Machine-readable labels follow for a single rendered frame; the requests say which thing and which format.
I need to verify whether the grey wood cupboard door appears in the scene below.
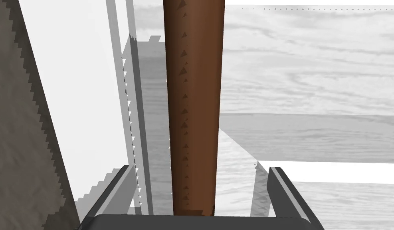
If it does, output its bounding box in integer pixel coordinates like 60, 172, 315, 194
133, 0, 394, 230

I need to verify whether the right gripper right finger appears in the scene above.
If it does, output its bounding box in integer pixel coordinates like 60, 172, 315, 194
266, 166, 325, 230

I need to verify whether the brown bar handle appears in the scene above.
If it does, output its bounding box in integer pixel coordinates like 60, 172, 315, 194
162, 0, 226, 217

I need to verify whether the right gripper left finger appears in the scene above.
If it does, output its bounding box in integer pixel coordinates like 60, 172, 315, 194
78, 164, 138, 230

